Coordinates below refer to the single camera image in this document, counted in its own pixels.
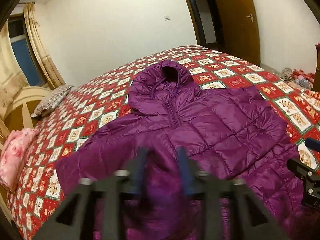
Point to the pile of crumpled clothes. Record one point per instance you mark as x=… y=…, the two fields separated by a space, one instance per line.
x=295 y=78

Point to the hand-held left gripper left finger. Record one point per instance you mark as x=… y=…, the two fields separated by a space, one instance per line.
x=141 y=175

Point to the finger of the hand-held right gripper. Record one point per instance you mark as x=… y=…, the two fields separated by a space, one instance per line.
x=313 y=145
x=300 y=167

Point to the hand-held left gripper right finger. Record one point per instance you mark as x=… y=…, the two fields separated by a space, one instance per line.
x=185 y=175

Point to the purple hooded puffer jacket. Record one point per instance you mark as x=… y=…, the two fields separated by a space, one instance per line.
x=225 y=130

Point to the pink floral folded blanket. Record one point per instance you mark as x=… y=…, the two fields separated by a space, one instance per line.
x=16 y=155

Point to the window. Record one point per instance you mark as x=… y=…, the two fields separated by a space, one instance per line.
x=21 y=52

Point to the striped grey pillow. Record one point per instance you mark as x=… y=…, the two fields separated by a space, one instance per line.
x=51 y=100

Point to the cream wooden headboard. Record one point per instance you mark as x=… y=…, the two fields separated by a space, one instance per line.
x=25 y=97

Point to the wooden door frame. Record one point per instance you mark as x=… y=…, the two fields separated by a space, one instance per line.
x=192 y=12

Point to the red printed patchwork bedspread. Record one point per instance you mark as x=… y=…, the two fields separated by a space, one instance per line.
x=100 y=105

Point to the brown wooden door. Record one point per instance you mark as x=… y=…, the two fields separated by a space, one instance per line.
x=237 y=35

